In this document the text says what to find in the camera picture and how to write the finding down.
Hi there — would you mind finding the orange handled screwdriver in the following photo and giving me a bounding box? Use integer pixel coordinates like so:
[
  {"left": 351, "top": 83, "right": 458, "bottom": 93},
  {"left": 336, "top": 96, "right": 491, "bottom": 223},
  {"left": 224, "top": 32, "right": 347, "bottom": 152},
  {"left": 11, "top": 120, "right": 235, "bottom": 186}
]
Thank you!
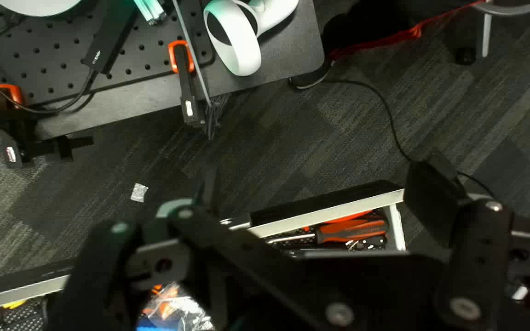
[{"left": 266, "top": 220, "right": 390, "bottom": 247}]

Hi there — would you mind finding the teal metal piece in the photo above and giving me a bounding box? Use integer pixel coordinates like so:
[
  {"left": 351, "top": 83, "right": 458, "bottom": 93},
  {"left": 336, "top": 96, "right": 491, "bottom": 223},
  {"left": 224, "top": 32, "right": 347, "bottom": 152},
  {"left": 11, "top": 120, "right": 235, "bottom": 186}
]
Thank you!
[{"left": 132, "top": 0, "right": 169, "bottom": 28}]

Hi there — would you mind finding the black perforated breadboard table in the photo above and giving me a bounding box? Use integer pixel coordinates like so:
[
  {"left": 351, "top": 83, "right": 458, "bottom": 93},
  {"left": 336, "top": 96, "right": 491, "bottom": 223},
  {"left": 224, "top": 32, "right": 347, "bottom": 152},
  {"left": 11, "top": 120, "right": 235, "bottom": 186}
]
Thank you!
[{"left": 0, "top": 0, "right": 327, "bottom": 144}]

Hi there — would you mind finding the red cable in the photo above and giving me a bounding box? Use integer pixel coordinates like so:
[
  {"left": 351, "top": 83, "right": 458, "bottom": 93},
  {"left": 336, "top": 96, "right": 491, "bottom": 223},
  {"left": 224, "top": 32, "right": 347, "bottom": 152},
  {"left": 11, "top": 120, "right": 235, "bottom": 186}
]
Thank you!
[{"left": 327, "top": 0, "right": 487, "bottom": 61}]

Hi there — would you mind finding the orange black bar clamp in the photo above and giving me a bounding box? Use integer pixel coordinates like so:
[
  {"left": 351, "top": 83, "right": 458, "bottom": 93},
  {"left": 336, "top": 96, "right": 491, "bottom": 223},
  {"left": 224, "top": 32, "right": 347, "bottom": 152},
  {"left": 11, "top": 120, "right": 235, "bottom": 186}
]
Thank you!
[
  {"left": 165, "top": 0, "right": 224, "bottom": 142},
  {"left": 0, "top": 82, "right": 95, "bottom": 170}
]

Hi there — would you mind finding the white VR controller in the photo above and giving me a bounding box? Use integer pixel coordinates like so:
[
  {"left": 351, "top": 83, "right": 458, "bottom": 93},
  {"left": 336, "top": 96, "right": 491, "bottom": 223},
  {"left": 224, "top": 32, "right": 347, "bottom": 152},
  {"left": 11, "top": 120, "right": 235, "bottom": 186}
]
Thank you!
[{"left": 200, "top": 0, "right": 299, "bottom": 80}]

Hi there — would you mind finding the small white label sticker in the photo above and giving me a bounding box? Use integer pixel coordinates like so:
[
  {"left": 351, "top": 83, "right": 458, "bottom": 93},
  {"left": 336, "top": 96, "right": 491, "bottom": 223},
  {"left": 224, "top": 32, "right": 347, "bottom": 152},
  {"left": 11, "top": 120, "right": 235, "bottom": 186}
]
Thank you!
[{"left": 128, "top": 183, "right": 150, "bottom": 205}]

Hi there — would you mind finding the white stand leg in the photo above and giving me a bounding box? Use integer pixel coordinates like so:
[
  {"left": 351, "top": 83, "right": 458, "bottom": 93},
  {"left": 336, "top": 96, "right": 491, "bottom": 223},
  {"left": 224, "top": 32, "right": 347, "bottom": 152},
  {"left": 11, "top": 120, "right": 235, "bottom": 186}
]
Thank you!
[{"left": 478, "top": 0, "right": 530, "bottom": 61}]

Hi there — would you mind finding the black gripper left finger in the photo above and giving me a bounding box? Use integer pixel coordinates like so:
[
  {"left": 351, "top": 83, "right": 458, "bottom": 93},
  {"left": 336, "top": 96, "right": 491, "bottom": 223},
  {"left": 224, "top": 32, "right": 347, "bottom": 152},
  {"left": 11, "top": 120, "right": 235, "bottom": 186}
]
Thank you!
[{"left": 46, "top": 218, "right": 156, "bottom": 331}]

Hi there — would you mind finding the white round object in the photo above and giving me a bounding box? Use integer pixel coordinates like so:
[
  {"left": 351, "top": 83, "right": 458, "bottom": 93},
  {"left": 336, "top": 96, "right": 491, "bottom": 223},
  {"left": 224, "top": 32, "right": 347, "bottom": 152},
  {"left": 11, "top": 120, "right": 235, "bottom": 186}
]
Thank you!
[{"left": 0, "top": 0, "right": 86, "bottom": 19}]

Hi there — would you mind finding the black floor cable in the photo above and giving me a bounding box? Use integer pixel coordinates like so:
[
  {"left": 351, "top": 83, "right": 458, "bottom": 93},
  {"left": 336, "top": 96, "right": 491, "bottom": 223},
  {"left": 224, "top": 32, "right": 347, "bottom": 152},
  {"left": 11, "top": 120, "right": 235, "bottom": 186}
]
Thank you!
[{"left": 287, "top": 61, "right": 500, "bottom": 201}]

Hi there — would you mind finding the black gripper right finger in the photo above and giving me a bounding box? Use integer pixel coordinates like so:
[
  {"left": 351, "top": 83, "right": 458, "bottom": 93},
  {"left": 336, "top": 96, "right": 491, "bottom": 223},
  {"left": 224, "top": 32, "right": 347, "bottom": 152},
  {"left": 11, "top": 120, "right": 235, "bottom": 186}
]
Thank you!
[{"left": 401, "top": 161, "right": 515, "bottom": 331}]

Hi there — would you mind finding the clear plastic parts bag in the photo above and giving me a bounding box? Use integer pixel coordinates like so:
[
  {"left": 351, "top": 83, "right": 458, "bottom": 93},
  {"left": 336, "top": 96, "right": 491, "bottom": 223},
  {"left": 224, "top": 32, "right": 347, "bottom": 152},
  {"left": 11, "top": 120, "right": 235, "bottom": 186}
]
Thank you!
[{"left": 134, "top": 282, "right": 217, "bottom": 331}]

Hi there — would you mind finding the black caster wheel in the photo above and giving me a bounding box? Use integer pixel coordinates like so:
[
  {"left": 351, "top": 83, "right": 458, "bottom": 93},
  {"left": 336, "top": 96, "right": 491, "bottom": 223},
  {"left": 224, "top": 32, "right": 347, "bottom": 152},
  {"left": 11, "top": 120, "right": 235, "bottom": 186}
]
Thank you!
[{"left": 454, "top": 45, "right": 478, "bottom": 67}]

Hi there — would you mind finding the black adapter box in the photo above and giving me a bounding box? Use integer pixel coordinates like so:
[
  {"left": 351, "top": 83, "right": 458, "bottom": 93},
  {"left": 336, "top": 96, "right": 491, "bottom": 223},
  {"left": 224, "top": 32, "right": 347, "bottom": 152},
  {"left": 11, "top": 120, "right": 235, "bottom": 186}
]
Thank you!
[{"left": 79, "top": 0, "right": 138, "bottom": 76}]

